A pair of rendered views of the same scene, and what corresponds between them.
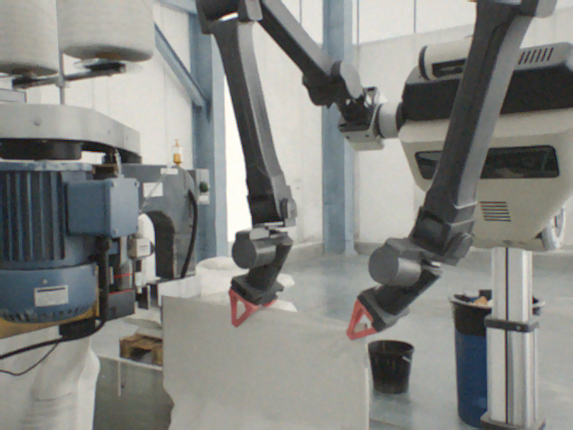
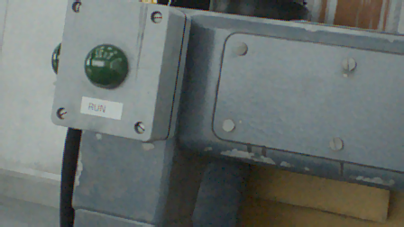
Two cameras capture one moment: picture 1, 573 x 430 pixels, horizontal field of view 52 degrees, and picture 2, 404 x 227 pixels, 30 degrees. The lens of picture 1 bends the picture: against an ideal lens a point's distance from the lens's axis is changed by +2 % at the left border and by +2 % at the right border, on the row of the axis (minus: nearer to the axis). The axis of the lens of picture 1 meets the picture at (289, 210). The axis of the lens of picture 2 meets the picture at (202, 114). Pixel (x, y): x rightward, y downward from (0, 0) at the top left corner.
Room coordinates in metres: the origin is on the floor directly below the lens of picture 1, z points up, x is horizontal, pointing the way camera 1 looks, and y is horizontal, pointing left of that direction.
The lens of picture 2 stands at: (1.98, 0.16, 1.29)
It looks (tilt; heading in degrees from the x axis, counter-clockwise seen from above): 3 degrees down; 164
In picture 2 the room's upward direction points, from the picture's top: 9 degrees clockwise
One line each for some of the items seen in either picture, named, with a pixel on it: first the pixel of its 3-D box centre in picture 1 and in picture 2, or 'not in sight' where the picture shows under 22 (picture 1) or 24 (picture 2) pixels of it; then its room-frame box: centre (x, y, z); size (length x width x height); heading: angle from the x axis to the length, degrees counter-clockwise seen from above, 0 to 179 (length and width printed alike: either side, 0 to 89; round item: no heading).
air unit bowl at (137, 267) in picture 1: (138, 273); not in sight; (1.21, 0.32, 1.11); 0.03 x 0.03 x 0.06
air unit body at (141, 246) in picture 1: (138, 256); not in sight; (1.22, 0.32, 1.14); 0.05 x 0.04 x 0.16; 146
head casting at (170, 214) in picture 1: (117, 217); (303, 181); (1.40, 0.42, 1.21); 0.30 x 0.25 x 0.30; 56
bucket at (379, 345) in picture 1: (390, 366); not in sight; (3.54, -0.62, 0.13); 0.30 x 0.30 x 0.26
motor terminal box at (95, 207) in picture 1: (105, 214); not in sight; (0.93, 0.30, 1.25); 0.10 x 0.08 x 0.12; 171
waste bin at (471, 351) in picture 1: (495, 357); not in sight; (3.09, -1.10, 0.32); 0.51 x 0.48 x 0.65; 146
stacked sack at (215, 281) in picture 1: (208, 281); not in sight; (4.19, 0.60, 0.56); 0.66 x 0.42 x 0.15; 146
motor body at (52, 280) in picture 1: (44, 239); not in sight; (0.94, 0.40, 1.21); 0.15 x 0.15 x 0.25
